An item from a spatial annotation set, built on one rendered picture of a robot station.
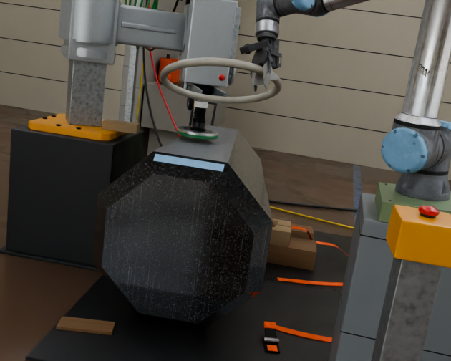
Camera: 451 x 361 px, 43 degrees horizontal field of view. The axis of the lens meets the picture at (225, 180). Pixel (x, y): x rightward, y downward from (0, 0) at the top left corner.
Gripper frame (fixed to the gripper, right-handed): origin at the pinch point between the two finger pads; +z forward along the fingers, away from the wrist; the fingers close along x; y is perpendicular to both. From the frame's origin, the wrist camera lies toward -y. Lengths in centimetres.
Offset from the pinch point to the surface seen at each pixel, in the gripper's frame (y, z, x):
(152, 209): 2, 43, 68
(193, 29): 14, -46, 65
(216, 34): 25, -45, 60
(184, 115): 187, -85, 313
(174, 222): 10, 48, 62
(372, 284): 31, 69, -30
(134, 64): 119, -118, 305
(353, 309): 30, 78, -23
